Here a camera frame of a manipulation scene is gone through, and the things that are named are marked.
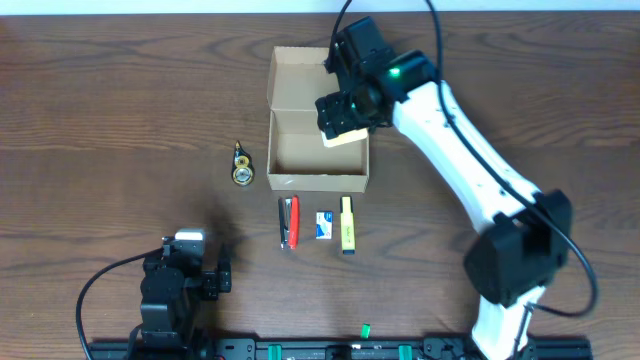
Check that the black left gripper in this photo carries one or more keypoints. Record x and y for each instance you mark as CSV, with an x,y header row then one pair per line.
x,y
219,280

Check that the yellow sticky note pad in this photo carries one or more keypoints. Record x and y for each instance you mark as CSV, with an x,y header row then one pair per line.
x,y
345,138

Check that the blue white staples box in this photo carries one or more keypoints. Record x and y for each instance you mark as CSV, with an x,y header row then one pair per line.
x,y
324,225

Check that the yellow highlighter marker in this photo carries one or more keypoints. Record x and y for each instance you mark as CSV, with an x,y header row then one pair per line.
x,y
348,242

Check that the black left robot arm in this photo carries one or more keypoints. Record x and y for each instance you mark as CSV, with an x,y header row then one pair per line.
x,y
174,286

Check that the yellow correction tape dispenser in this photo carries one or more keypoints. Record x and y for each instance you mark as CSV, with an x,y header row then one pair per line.
x,y
243,172

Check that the black mounting rail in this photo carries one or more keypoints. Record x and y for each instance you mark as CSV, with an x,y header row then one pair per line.
x,y
432,348

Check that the small green block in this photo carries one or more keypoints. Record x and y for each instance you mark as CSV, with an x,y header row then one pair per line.
x,y
365,331

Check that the red and black stapler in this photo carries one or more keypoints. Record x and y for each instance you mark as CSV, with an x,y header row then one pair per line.
x,y
289,221

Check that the cardboard box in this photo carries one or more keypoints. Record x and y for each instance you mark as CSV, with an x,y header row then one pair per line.
x,y
297,159

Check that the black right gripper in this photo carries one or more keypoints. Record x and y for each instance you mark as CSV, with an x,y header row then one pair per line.
x,y
330,118

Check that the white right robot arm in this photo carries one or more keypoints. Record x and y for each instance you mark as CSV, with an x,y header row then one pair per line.
x,y
522,231

